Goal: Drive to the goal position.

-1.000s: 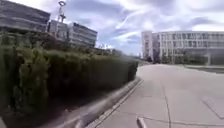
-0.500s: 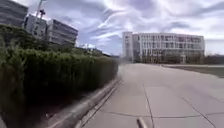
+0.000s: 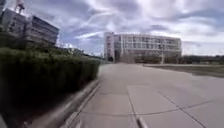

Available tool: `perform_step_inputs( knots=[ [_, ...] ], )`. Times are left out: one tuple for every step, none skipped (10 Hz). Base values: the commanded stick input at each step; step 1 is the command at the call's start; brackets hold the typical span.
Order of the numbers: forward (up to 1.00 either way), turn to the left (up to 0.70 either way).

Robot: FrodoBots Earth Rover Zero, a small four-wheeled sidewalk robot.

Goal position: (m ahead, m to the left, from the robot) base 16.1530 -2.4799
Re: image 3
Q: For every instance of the pole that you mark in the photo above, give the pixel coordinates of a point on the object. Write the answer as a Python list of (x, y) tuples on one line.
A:
[(162, 55)]

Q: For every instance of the grass field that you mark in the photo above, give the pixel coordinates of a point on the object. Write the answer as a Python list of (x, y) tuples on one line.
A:
[(200, 70)]

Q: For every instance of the dark green hedge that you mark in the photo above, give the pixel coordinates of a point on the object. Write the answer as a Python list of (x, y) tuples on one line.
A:
[(40, 76)]

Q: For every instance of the grey glass building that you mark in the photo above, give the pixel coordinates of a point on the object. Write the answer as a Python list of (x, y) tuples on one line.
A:
[(40, 31)]

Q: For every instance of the white multi-storey building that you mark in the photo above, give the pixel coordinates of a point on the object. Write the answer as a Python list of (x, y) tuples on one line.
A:
[(143, 45)]

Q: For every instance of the construction crane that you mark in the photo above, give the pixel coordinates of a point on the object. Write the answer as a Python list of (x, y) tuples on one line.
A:
[(19, 5)]

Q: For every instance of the low dark building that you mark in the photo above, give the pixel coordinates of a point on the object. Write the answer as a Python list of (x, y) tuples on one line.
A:
[(203, 59)]

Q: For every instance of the grey concrete slab pavement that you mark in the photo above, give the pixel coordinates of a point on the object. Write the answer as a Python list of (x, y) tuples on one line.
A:
[(150, 96)]

